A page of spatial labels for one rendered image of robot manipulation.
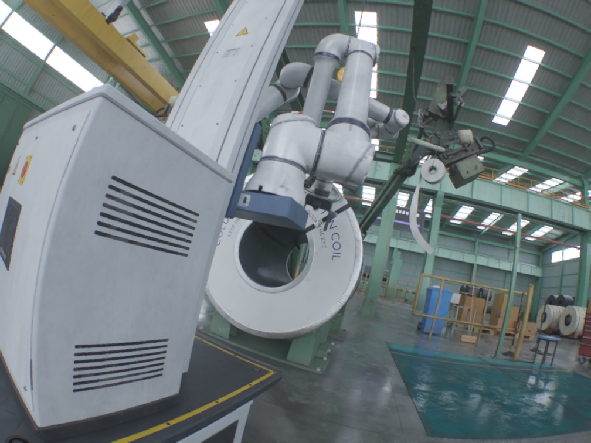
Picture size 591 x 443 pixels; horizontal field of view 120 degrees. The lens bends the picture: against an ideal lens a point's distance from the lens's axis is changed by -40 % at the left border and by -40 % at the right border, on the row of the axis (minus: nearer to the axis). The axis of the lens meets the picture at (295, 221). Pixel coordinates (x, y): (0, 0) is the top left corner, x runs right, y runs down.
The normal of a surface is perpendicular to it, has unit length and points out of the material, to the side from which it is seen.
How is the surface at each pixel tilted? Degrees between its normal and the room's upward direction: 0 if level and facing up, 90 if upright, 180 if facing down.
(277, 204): 90
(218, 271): 90
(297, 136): 91
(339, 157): 114
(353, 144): 80
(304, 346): 90
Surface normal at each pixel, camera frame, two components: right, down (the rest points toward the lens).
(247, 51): -0.34, -0.25
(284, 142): -0.04, -0.17
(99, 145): 0.91, 0.17
